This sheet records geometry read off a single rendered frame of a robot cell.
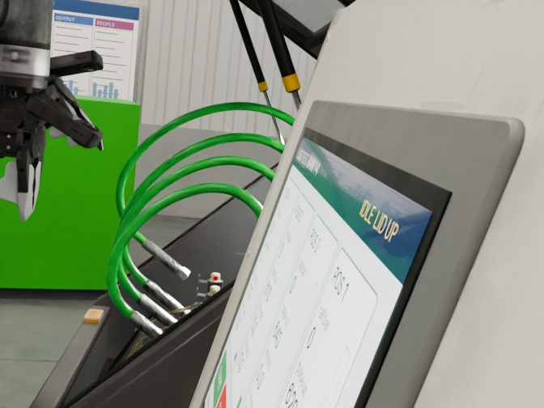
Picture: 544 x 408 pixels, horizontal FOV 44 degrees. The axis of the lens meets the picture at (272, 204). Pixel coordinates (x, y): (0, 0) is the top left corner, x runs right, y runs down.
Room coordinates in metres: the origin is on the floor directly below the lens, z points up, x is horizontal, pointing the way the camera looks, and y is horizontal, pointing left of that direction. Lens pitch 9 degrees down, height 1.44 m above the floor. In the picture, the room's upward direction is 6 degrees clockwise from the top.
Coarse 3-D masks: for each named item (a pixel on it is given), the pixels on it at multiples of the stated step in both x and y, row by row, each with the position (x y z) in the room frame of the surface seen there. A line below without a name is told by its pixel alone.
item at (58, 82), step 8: (48, 80) 1.25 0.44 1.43; (56, 80) 1.26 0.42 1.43; (32, 88) 1.25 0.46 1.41; (40, 88) 1.25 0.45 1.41; (48, 88) 1.25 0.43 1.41; (64, 88) 1.28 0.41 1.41; (48, 96) 1.25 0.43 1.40; (72, 96) 1.29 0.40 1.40; (72, 104) 1.28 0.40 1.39; (48, 128) 1.30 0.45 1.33
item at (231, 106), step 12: (204, 108) 1.13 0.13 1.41; (216, 108) 1.13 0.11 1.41; (228, 108) 1.13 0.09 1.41; (240, 108) 1.13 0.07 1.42; (252, 108) 1.13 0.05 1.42; (264, 108) 1.14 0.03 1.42; (276, 108) 1.14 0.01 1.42; (180, 120) 1.12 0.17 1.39; (288, 120) 1.14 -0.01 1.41; (156, 132) 1.12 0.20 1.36; (144, 144) 1.12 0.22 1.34; (132, 156) 1.12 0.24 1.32; (120, 180) 1.12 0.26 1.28; (120, 192) 1.12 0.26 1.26; (120, 204) 1.12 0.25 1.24; (120, 216) 1.12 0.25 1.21; (144, 240) 1.12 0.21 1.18
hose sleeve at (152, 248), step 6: (150, 240) 1.13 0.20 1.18; (144, 246) 1.12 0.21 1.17; (150, 246) 1.12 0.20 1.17; (156, 246) 1.13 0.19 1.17; (150, 252) 1.12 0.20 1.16; (156, 252) 1.12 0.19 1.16; (162, 252) 1.13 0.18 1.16; (156, 258) 1.13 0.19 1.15; (162, 258) 1.12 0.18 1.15; (168, 258) 1.12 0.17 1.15; (168, 264) 1.12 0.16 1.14; (174, 264) 1.12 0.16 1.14; (174, 270) 1.12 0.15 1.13; (180, 270) 1.13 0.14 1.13
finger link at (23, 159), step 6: (24, 138) 0.97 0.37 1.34; (30, 138) 0.97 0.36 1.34; (24, 144) 0.96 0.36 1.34; (24, 150) 0.95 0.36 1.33; (18, 156) 0.95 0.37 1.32; (24, 156) 0.95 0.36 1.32; (30, 156) 0.97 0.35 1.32; (18, 162) 0.95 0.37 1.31; (24, 162) 0.95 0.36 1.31; (30, 162) 0.97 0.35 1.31; (18, 168) 0.95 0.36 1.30; (24, 168) 0.95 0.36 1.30; (18, 174) 0.96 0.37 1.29; (24, 174) 0.95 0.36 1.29; (18, 180) 0.96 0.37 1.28; (24, 180) 0.95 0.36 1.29; (18, 186) 0.96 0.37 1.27; (24, 186) 0.96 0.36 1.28; (24, 192) 0.96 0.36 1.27
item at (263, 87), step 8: (232, 0) 1.45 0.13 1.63; (232, 8) 1.46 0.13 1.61; (240, 16) 1.45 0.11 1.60; (240, 24) 1.45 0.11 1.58; (240, 32) 1.46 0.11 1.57; (248, 32) 1.46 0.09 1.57; (248, 40) 1.45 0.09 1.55; (248, 48) 1.45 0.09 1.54; (256, 56) 1.45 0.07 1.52; (256, 64) 1.45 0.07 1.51; (256, 72) 1.45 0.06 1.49; (264, 80) 1.45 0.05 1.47; (264, 88) 1.45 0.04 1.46; (280, 136) 1.45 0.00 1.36
